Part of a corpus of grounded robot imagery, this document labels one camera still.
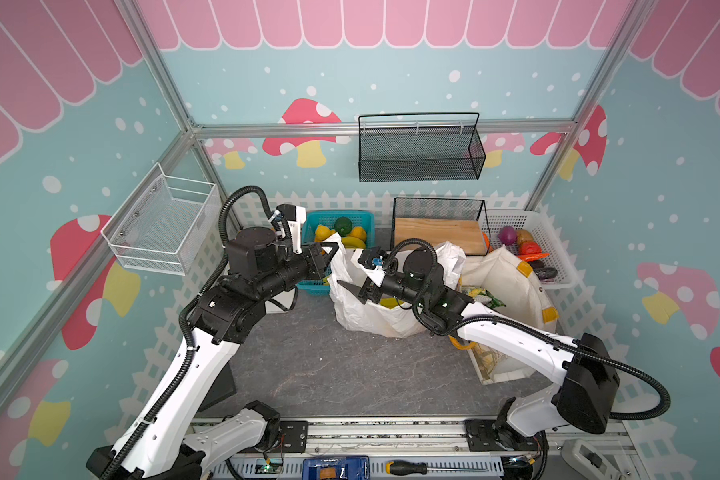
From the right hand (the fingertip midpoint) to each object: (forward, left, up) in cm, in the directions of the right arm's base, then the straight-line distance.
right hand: (348, 263), depth 69 cm
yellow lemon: (+33, +13, -25) cm, 43 cm away
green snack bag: (+4, -39, -22) cm, 45 cm away
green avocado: (+37, +5, -24) cm, 44 cm away
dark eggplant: (+13, -61, -23) cm, 67 cm away
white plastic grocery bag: (-8, -9, -13) cm, 17 cm away
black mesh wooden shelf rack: (+30, -36, -17) cm, 50 cm away
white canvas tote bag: (+8, -43, -16) cm, 47 cm away
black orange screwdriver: (-37, -15, -30) cm, 50 cm away
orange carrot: (+23, -61, -26) cm, 70 cm away
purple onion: (+35, -57, -28) cm, 73 cm away
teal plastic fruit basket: (+40, -2, -24) cm, 47 cm away
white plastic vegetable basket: (+38, -66, -25) cm, 80 cm away
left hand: (-3, +2, +7) cm, 7 cm away
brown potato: (+34, -63, -28) cm, 77 cm away
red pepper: (+27, -62, -26) cm, 72 cm away
